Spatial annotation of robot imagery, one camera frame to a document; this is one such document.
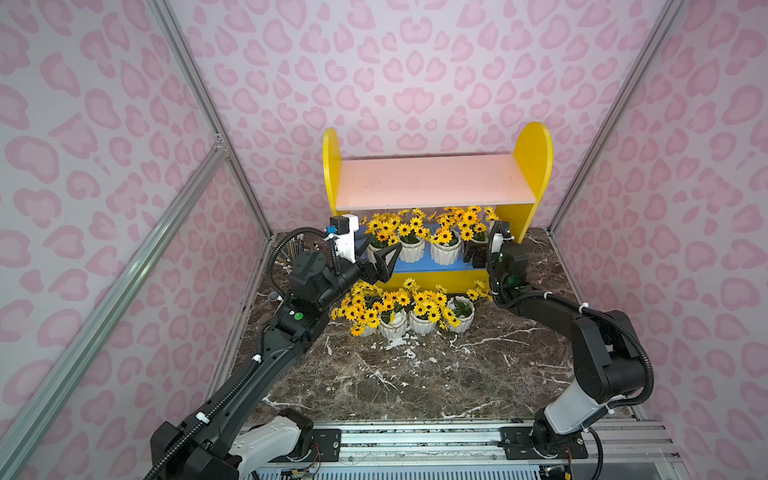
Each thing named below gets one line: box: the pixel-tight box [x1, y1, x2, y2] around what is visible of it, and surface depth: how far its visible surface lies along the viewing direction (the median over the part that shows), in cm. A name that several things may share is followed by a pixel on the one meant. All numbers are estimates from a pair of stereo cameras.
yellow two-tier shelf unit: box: [322, 123, 554, 292], surface depth 83 cm
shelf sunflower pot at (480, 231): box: [472, 206, 499, 244], surface depth 86 cm
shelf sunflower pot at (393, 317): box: [378, 289, 411, 339], surface depth 88 cm
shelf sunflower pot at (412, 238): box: [398, 208, 431, 263], surface depth 89 cm
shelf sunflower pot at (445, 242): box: [430, 212, 462, 266], surface depth 90 cm
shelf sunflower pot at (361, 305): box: [331, 280, 383, 336], surface depth 86 cm
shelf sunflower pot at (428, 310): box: [403, 278, 462, 335], surface depth 87 cm
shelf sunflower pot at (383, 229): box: [364, 212, 402, 270], surface depth 84 cm
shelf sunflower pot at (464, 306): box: [447, 280, 493, 333], surface depth 92 cm
